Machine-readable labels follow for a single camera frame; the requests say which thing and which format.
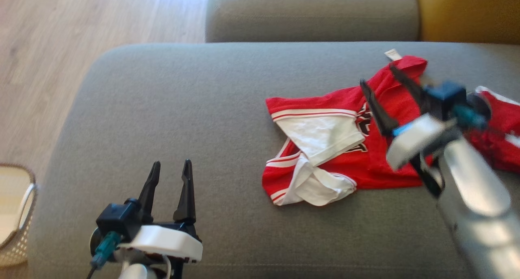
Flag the red white-trimmed basketball shorts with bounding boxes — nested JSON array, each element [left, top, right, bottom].
[[466, 86, 520, 174]]

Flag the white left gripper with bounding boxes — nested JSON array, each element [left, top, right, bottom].
[[118, 159, 204, 279]]

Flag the large grey sofa ottoman cushion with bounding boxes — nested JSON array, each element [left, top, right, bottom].
[[28, 41, 520, 279]]

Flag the teal-plug camera cable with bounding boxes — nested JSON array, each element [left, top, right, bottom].
[[452, 104, 489, 130], [86, 230, 122, 279]]

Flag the grey sofa seat cushion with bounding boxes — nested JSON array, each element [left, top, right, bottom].
[[205, 0, 421, 43]]

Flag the red white basketball jersey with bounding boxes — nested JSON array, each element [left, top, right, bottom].
[[262, 48, 434, 207]]

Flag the teal-plug left camera cable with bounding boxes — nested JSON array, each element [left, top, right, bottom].
[[86, 230, 122, 279]]

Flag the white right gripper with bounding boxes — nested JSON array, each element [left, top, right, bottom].
[[360, 63, 449, 199]]

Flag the teal-plug right camera cable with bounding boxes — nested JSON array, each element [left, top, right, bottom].
[[452, 104, 489, 130]]

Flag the woven laundry basket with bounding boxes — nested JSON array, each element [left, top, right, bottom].
[[0, 163, 38, 268]]

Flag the yellow sofa backrest cushion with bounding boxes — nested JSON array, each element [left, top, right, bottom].
[[414, 0, 520, 44]]

